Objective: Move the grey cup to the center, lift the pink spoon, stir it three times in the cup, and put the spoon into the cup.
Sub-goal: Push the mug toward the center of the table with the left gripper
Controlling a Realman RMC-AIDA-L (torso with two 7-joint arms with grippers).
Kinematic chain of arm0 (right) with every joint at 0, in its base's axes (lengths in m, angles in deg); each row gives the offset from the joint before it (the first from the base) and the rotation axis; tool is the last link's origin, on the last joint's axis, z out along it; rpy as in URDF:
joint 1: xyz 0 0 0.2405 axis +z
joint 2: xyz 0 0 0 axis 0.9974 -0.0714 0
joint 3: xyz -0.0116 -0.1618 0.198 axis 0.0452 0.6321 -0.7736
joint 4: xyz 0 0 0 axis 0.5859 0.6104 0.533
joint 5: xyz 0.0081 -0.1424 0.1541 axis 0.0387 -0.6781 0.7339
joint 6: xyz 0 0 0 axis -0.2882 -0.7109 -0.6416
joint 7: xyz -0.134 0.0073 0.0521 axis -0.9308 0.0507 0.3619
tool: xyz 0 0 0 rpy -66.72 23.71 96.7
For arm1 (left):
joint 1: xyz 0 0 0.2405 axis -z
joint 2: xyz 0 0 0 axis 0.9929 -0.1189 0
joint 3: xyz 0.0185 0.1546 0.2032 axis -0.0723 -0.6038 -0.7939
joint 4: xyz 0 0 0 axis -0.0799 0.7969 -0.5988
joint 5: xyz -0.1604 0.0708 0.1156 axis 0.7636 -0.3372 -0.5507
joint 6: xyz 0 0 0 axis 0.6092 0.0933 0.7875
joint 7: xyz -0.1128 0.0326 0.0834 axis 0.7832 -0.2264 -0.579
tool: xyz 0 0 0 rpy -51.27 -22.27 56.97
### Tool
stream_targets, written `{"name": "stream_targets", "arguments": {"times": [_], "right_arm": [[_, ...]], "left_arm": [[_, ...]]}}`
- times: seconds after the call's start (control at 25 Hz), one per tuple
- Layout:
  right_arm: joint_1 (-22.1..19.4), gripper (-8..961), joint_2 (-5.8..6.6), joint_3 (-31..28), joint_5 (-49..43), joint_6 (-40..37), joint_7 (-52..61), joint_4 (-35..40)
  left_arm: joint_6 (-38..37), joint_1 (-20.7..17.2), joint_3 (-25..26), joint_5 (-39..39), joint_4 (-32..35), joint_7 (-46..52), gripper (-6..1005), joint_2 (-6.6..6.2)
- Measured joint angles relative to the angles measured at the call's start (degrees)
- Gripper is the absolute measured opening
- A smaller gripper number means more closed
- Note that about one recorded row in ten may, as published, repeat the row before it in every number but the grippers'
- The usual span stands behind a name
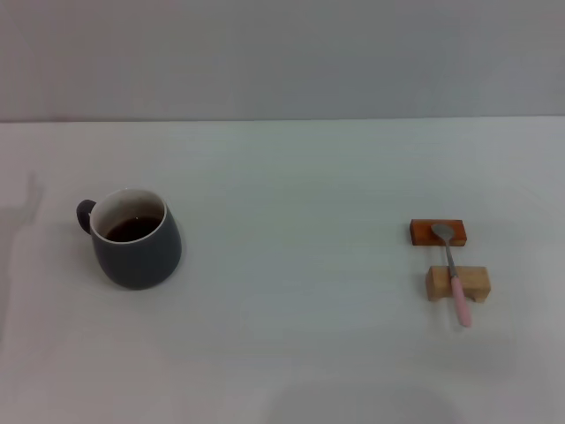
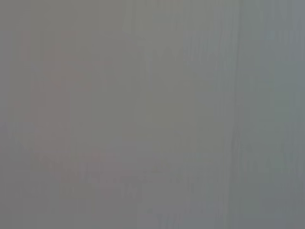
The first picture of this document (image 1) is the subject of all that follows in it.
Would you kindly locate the light wooden spoon rest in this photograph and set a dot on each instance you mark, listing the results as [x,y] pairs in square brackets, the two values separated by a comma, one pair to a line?
[474,280]

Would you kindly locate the reddish brown wooden block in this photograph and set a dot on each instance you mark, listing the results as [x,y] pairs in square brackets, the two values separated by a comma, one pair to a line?
[421,234]

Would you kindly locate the dark coffee liquid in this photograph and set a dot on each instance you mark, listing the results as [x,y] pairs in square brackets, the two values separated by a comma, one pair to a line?
[132,229]

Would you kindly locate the dark grey ceramic mug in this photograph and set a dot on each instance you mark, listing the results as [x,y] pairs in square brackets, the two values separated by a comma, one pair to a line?
[137,260]

